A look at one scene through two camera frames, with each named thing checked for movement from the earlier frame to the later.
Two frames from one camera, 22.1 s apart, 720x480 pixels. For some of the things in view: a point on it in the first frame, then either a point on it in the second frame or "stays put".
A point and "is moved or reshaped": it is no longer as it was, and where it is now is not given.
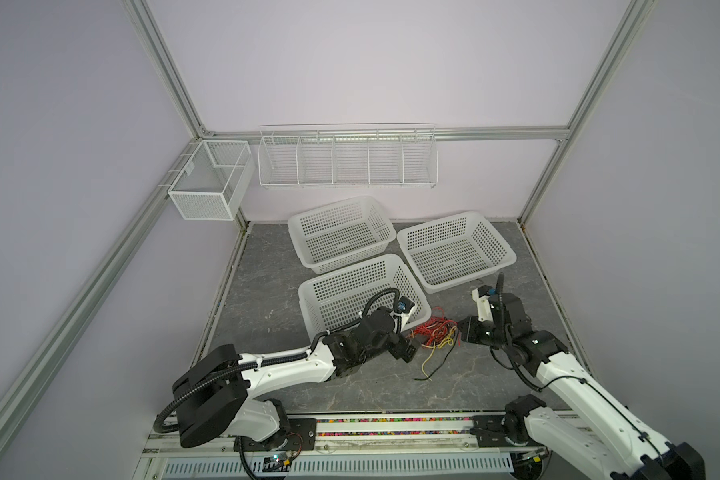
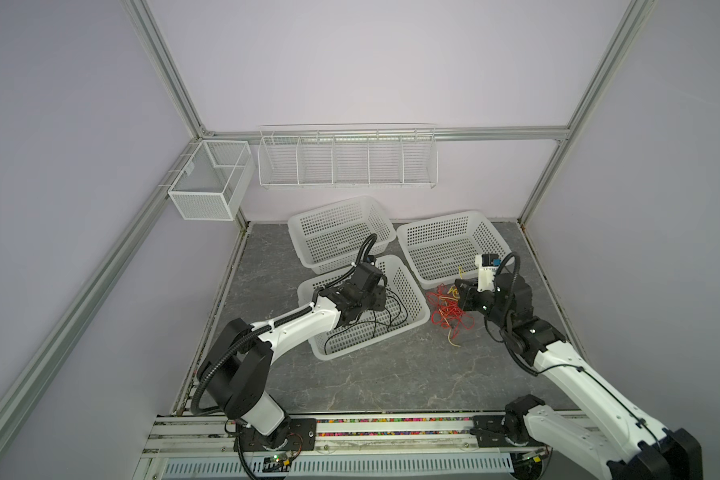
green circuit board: [276, 463] stays put
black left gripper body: [396, 347] to [376, 301]
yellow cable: [449, 340] to [456, 296]
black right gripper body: [479, 332] to [476, 301]
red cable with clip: [434, 329] to [447, 312]
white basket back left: [330, 237] stays put
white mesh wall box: [215, 180] stays put
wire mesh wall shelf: [395, 154] stays put
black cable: [421, 379] is moved or reshaped
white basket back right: [455, 250] stays put
